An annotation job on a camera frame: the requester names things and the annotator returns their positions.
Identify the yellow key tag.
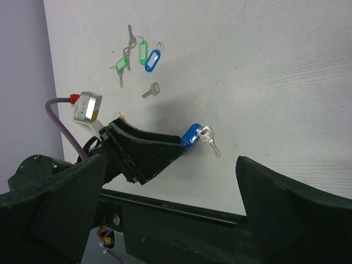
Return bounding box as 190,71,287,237
113,112,127,122

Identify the grey key by green tag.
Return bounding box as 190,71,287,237
123,46,131,71

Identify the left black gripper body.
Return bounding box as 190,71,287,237
99,125,143,184

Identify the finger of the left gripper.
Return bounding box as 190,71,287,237
110,118,180,144
108,131,187,185

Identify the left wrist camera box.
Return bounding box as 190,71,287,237
74,91,102,123

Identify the blue clear key tag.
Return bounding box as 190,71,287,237
145,42,162,73

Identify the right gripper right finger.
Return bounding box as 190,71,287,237
235,156,351,263

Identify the solid blue key tag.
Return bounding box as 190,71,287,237
180,123,202,148

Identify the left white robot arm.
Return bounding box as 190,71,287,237
8,118,186,190

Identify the silver key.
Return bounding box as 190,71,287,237
199,126,221,158
142,82,160,98

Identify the green key tag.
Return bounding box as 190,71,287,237
136,36,148,65
109,57,129,72

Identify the green key tag right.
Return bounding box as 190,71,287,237
136,36,148,65

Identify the key under green tag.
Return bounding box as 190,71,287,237
117,70,124,89

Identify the loose silver key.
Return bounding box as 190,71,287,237
142,82,160,98

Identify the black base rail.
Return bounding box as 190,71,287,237
79,189,276,264

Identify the green key tag left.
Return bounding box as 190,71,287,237
109,57,129,72

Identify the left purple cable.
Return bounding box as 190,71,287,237
45,97,89,160

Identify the grey key top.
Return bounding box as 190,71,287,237
128,25,137,50

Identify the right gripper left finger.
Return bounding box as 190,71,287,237
1,155,106,263

